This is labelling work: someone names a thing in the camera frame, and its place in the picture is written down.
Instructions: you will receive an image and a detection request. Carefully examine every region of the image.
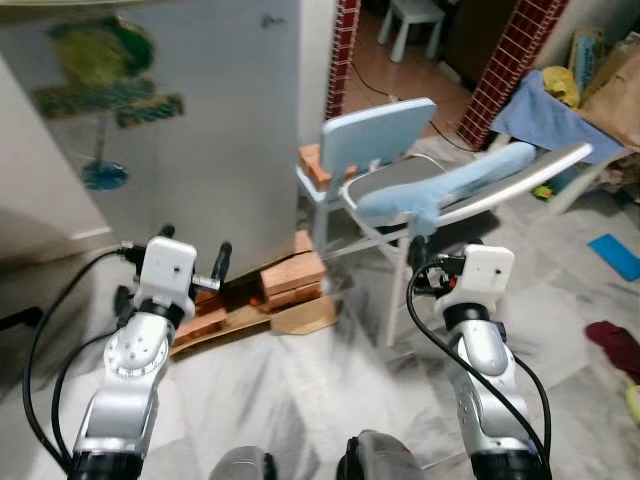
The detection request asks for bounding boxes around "blue round fridge sticker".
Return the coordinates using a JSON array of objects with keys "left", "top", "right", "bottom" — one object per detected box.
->
[{"left": 80, "top": 160, "right": 129, "bottom": 191}]

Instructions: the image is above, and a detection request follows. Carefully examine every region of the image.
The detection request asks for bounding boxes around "grey fridge door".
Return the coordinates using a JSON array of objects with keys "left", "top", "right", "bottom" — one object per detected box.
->
[{"left": 0, "top": 0, "right": 304, "bottom": 291}]

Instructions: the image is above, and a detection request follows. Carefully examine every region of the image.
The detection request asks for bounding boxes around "green yellow fridge sticker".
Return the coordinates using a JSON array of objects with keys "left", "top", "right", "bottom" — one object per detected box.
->
[{"left": 35, "top": 15, "right": 186, "bottom": 131}]

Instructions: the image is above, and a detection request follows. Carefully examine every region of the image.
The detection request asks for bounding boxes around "red clay brick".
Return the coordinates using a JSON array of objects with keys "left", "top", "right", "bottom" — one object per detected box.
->
[
  {"left": 262, "top": 283, "right": 323, "bottom": 311},
  {"left": 300, "top": 145, "right": 333, "bottom": 189},
  {"left": 172, "top": 310, "right": 233, "bottom": 351},
  {"left": 258, "top": 252, "right": 326, "bottom": 291}
]

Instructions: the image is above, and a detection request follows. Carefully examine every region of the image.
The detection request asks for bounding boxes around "light blue towel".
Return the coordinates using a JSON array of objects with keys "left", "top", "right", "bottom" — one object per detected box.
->
[{"left": 357, "top": 143, "right": 541, "bottom": 238}]

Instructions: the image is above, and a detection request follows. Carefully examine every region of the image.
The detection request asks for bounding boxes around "light blue plastic chair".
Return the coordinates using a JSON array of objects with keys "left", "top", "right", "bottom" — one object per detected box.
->
[{"left": 296, "top": 97, "right": 441, "bottom": 263}]

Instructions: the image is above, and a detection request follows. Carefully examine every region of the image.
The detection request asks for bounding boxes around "blue flat rectangular pad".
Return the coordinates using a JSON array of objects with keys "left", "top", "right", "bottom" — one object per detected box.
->
[{"left": 587, "top": 234, "right": 640, "bottom": 282}]

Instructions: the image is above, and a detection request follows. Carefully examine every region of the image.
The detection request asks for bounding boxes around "periwinkle blue cloth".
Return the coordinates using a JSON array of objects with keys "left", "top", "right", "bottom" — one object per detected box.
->
[{"left": 490, "top": 68, "right": 626, "bottom": 166}]

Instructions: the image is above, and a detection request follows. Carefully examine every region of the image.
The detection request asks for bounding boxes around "dark red cloth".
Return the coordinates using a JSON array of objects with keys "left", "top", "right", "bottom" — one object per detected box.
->
[{"left": 585, "top": 320, "right": 640, "bottom": 383}]

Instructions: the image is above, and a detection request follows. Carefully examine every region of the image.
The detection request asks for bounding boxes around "grey left robot leg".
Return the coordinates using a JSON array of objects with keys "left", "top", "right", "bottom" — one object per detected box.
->
[{"left": 210, "top": 447, "right": 276, "bottom": 480}]

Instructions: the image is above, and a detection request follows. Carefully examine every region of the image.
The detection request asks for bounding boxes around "grey robot leg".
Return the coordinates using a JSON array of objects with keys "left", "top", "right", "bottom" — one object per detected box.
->
[
  {"left": 210, "top": 447, "right": 276, "bottom": 480},
  {"left": 340, "top": 430, "right": 426, "bottom": 480}
]

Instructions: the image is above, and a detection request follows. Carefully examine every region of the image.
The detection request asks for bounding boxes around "grey right robot leg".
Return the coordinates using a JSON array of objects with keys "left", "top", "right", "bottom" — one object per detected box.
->
[{"left": 340, "top": 430, "right": 426, "bottom": 480}]

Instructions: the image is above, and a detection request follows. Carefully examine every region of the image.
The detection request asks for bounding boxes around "brown cardboard box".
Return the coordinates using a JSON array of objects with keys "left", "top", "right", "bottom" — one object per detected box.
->
[{"left": 580, "top": 40, "right": 640, "bottom": 151}]

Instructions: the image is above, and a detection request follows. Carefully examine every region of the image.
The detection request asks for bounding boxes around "wide red tiled pillar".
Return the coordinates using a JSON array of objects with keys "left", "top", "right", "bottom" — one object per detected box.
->
[{"left": 457, "top": 0, "right": 569, "bottom": 149}]

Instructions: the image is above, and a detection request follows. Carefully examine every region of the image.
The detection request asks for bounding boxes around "yellow green plastic object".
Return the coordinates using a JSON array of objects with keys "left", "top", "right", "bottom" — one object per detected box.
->
[{"left": 624, "top": 380, "right": 640, "bottom": 421}]

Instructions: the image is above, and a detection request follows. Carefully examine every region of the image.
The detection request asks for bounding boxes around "narrow red tiled pillar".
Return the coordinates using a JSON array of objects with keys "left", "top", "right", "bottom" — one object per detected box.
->
[{"left": 325, "top": 0, "right": 361, "bottom": 121}]

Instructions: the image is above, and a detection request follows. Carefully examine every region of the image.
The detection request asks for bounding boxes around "yellow crumpled object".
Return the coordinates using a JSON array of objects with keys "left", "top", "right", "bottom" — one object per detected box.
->
[{"left": 543, "top": 66, "right": 581, "bottom": 109}]

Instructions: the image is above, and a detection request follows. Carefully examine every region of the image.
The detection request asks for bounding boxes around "white plastic stool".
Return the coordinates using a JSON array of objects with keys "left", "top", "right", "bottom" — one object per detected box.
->
[{"left": 378, "top": 0, "right": 447, "bottom": 63}]

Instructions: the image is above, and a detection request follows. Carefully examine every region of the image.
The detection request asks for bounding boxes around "colourful printed box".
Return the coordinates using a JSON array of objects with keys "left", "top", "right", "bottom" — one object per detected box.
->
[{"left": 570, "top": 28, "right": 606, "bottom": 91}]

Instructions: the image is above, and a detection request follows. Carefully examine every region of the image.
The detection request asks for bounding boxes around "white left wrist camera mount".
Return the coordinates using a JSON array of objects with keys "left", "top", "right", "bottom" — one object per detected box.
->
[{"left": 133, "top": 237, "right": 199, "bottom": 323}]

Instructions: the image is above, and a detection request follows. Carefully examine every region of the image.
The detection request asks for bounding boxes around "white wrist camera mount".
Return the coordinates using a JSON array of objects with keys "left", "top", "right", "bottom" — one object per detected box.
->
[
  {"left": 453, "top": 245, "right": 515, "bottom": 319},
  {"left": 133, "top": 237, "right": 199, "bottom": 323}
]

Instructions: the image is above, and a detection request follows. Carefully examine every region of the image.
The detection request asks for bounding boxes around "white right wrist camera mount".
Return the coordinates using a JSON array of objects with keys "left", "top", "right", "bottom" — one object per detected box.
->
[{"left": 453, "top": 245, "right": 515, "bottom": 319}]

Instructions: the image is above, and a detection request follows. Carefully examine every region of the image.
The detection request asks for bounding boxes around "white frame grey chair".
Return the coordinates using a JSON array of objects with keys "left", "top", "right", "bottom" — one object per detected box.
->
[{"left": 340, "top": 140, "right": 601, "bottom": 347}]

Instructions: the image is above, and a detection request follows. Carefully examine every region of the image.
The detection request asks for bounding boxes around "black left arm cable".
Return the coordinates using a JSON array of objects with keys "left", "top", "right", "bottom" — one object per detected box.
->
[{"left": 22, "top": 245, "right": 141, "bottom": 473}]

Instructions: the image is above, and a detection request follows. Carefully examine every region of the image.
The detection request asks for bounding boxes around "black floor cable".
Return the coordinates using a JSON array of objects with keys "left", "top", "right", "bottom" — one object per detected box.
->
[{"left": 350, "top": 60, "right": 479, "bottom": 153}]

